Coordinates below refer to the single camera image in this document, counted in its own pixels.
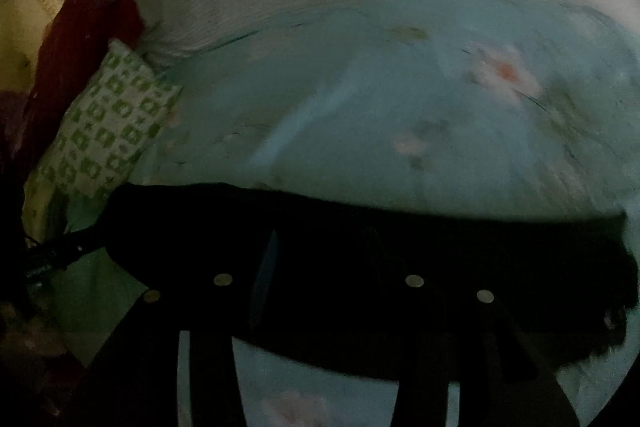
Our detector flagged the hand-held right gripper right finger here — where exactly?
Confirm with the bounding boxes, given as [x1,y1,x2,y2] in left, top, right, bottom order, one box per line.
[367,227,583,427]

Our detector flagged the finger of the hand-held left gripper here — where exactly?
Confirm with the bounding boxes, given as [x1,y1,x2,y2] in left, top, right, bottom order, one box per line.
[22,224,108,280]

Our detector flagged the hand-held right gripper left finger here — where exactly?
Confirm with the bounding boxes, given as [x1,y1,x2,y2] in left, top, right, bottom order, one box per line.
[75,229,277,427]

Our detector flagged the black pants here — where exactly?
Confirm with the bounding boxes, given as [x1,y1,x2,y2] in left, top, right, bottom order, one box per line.
[102,181,640,380]

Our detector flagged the green patterned white pillow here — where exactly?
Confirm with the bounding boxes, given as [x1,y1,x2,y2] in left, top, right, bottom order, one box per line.
[24,39,182,228]

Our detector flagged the light blue floral bed sheet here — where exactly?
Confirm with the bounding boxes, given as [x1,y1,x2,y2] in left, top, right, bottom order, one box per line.
[30,0,640,427]

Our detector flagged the dark red cloth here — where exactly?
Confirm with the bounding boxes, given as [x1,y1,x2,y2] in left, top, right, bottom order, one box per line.
[0,0,147,188]

